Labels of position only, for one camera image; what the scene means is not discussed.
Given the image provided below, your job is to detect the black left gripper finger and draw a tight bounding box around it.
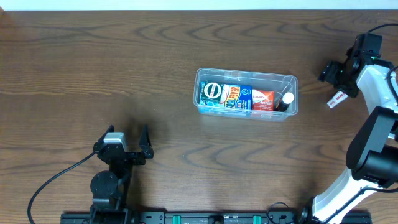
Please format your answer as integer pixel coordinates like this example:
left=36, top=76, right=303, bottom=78
left=139, top=125, right=154, bottom=159
left=96, top=125, right=114, bottom=144

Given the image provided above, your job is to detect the white and green medicine box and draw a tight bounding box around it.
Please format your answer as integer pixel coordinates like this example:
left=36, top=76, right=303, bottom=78
left=327, top=91, right=348, bottom=108

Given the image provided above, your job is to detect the dark bottle yellow label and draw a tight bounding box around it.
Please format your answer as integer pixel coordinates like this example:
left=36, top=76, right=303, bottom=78
left=274, top=92, right=295, bottom=112

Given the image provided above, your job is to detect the red panadol box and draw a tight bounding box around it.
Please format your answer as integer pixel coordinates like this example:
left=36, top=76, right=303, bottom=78
left=252, top=89, right=274, bottom=111

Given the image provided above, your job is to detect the green round-logo box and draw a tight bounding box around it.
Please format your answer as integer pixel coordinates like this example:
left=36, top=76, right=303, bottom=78
left=200, top=81, right=224, bottom=106

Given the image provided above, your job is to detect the blue cool fever box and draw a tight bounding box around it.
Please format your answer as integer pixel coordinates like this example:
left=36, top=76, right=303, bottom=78
left=210, top=83, right=252, bottom=110

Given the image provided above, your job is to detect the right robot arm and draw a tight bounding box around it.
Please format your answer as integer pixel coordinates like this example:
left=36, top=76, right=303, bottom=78
left=296, top=31, right=397, bottom=223

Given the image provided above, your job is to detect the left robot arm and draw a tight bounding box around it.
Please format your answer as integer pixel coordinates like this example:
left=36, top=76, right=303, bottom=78
left=88, top=126, right=154, bottom=224

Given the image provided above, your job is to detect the clear plastic container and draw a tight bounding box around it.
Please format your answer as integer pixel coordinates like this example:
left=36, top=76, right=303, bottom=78
left=193, top=68, right=299, bottom=121

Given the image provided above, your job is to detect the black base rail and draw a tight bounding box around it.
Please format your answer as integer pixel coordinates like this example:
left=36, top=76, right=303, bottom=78
left=60, top=210, right=373, bottom=224

